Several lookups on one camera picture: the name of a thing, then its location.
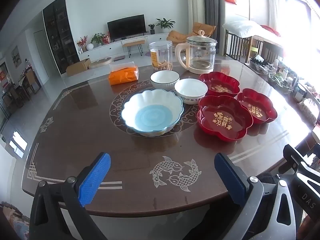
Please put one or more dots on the glass electric kettle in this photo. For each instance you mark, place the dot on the glass electric kettle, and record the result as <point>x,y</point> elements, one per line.
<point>200,55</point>

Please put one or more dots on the small potted plant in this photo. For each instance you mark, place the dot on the small potted plant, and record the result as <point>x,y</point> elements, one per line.
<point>151,28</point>

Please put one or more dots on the red gift box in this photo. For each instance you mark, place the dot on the red gift box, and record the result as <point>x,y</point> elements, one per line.
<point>106,39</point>

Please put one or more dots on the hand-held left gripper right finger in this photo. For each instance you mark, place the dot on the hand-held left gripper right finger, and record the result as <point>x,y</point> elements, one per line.
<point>230,177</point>

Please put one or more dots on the red flower-shaped plate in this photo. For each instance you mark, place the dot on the red flower-shaped plate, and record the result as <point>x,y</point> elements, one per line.
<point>222,120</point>
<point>257,107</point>
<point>220,85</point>

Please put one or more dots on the round white vase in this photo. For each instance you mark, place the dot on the round white vase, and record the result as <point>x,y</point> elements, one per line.
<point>90,46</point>

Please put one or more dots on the white bowl black rim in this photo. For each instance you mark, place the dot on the white bowl black rim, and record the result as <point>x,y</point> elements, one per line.
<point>165,78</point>

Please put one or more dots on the white bowl blue pattern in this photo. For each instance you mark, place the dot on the white bowl blue pattern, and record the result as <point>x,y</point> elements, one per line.
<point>191,90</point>

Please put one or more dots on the red cloth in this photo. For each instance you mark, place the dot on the red cloth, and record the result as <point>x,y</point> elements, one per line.
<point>271,30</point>

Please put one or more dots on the black television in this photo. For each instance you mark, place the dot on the black television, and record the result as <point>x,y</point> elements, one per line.
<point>126,27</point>

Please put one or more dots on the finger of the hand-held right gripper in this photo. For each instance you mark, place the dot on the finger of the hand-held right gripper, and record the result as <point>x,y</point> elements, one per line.
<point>291,152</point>

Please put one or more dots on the clear plastic snack jar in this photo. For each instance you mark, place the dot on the clear plastic snack jar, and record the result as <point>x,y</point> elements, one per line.
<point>161,55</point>

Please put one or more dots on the wooden dining chair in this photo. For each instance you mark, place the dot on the wooden dining chair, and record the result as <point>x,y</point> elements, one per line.
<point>31,80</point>

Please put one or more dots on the clear bag of snacks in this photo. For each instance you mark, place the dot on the clear bag of snacks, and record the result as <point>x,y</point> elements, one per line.
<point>310,111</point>

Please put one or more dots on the white pillow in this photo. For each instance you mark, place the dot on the white pillow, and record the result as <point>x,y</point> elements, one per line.
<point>241,28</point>

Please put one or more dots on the black mesh chair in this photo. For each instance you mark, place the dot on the black mesh chair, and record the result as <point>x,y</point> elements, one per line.
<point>212,225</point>

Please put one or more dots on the lidded glass jar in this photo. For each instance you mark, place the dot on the lidded glass jar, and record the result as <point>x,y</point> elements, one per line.
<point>300,92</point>

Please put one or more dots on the white door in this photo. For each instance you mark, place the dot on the white door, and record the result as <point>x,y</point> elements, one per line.
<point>41,46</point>

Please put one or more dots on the large green potted plant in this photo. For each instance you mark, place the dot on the large green potted plant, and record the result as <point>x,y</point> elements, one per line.
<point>165,23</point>

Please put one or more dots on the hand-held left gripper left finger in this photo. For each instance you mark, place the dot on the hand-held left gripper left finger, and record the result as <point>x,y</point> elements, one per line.
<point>96,177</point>

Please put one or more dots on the black display cabinet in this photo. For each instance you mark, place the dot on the black display cabinet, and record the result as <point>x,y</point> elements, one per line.
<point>61,35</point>

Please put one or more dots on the green chair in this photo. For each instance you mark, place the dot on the green chair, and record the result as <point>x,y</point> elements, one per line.
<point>253,50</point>

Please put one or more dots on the round beige floor cushion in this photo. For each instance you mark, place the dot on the round beige floor cushion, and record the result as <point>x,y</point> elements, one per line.
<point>100,63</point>

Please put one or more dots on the glass tray of clutter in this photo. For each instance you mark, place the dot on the glass tray of clutter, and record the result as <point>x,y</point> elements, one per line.
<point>258,65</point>

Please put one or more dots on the blue scalloped ceramic bowl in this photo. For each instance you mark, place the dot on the blue scalloped ceramic bowl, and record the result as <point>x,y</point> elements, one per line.
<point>153,115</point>

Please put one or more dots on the orange tissue pack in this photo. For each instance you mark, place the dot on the orange tissue pack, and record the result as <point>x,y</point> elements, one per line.
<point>123,76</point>

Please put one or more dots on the red flower plant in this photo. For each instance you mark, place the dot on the red flower plant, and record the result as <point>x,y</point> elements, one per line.
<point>82,42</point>

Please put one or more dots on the covered standing air conditioner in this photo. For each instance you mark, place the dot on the covered standing air conditioner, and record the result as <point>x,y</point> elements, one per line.
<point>196,5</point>

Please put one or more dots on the grey floor scale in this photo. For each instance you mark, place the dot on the grey floor scale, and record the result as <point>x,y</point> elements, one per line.
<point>119,58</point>

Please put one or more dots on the framed wall picture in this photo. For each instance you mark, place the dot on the framed wall picture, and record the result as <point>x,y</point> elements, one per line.
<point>16,56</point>

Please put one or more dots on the leafy green houseplant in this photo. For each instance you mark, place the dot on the leafy green houseplant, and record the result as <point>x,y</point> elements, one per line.
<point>98,38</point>

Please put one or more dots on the orange lounge chair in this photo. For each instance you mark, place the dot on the orange lounge chair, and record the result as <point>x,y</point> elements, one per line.
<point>200,28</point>

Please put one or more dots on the grey curtain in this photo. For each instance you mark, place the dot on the grey curtain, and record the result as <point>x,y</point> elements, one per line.
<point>211,10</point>

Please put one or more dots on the patterned cloth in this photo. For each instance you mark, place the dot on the patterned cloth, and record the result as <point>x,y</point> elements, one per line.
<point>15,222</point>

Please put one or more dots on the cardboard box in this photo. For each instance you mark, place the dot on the cardboard box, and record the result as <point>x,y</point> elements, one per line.
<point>77,67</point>

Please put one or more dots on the wooden bench black legs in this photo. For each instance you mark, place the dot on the wooden bench black legs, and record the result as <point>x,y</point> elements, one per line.
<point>133,43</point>

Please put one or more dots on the white TV cabinet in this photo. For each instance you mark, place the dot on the white TV cabinet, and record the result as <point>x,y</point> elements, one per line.
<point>105,50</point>

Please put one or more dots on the white curtain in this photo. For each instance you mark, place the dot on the white curtain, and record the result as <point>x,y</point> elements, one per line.
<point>274,5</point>

